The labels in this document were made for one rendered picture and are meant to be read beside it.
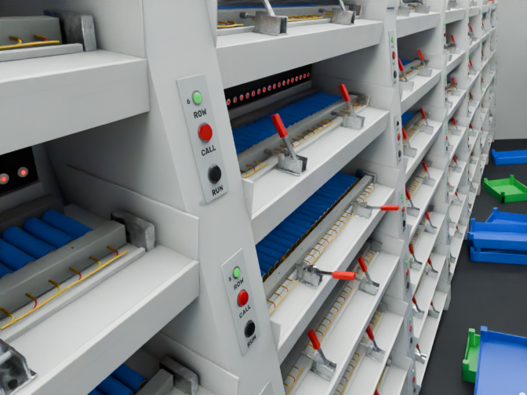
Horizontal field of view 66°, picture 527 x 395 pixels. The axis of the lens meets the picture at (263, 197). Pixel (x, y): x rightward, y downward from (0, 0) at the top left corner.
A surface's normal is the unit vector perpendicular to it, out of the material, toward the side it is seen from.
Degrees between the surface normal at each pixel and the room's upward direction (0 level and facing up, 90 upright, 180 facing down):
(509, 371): 23
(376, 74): 90
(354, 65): 90
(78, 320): 16
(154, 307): 107
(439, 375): 0
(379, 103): 90
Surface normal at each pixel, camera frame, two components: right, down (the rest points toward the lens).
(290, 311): 0.07, -0.88
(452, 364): -0.18, -0.92
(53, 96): 0.86, 0.30
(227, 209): 0.84, 0.04
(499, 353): -0.36, -0.70
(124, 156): -0.51, 0.38
